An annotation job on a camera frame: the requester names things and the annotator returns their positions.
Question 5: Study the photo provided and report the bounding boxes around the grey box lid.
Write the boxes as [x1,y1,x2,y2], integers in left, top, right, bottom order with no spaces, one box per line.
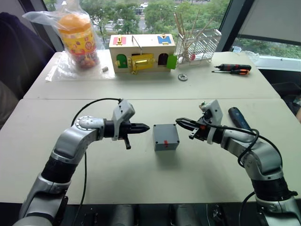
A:
[152,123,180,145]

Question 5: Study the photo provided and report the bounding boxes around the black window frame post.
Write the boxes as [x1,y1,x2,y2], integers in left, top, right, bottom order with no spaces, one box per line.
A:
[217,0,253,52]

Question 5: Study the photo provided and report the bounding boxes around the crumpled clear plastic wrap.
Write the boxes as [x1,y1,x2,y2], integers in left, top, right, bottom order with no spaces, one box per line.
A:
[243,50,261,63]

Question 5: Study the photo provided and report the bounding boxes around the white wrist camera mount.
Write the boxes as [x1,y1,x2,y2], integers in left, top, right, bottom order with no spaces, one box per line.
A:
[111,98,136,141]
[200,99,224,145]

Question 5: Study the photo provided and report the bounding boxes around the plastic jar with orange lid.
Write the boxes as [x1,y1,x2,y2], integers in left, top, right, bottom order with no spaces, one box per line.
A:
[57,13,98,70]

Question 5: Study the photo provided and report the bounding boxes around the dark storage bin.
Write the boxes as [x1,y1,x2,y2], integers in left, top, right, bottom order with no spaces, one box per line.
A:
[272,81,301,101]

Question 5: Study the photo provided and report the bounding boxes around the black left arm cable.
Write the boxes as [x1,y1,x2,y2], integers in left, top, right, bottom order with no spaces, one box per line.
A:
[71,97,123,226]

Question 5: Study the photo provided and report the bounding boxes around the grey rounded cylinder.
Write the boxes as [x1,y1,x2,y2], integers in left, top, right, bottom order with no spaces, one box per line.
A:
[114,204,140,226]
[173,203,201,226]

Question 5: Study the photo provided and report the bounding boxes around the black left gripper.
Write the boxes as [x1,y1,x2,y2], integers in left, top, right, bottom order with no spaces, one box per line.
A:
[119,121,151,150]

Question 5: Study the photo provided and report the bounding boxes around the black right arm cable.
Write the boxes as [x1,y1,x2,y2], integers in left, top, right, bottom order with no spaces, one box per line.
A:
[206,124,283,226]

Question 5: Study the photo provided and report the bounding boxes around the black screwdriver with orange ring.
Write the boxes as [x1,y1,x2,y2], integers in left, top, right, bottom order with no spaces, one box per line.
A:
[215,63,252,72]

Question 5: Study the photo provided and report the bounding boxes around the white wire rack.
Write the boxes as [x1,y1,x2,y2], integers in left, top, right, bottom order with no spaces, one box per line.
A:
[175,28,222,66]

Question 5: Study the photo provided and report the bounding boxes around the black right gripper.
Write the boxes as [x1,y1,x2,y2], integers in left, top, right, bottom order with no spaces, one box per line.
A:
[175,112,211,142]

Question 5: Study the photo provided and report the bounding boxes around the thin wooden stick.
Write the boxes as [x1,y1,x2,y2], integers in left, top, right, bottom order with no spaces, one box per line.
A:
[173,11,188,62]
[185,9,201,62]
[187,18,214,62]

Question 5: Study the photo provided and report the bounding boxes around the grey window blind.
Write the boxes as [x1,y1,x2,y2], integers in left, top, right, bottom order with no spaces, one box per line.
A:
[237,0,301,46]

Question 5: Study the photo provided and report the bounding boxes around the grey plastic box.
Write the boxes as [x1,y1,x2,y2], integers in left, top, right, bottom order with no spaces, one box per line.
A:
[153,140,181,152]

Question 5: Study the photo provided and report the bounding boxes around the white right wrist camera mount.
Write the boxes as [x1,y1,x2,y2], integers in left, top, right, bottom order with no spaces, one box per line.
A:
[200,99,224,145]

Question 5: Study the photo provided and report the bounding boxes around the orange black handled screwdriver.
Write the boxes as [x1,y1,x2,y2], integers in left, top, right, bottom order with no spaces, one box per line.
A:
[211,69,250,76]

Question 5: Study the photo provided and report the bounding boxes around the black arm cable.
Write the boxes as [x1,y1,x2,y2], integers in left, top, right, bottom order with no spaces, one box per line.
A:
[71,97,123,226]
[206,124,283,226]

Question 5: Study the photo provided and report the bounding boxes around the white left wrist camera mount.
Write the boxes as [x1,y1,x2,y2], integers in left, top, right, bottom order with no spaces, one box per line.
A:
[111,98,136,141]

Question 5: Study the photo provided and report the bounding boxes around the wooden lock box coloured doors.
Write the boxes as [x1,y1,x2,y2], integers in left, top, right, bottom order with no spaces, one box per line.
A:
[108,33,178,76]

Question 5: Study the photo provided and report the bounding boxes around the blue black electric screwdriver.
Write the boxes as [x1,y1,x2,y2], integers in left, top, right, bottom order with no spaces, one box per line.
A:
[228,106,253,133]

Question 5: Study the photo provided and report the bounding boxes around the dark purple padded chair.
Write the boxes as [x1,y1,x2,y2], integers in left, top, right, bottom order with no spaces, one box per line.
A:
[0,11,56,100]

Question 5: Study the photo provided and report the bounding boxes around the clear plastic bag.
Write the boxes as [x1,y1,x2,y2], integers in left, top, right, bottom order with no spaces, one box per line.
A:
[22,0,107,82]

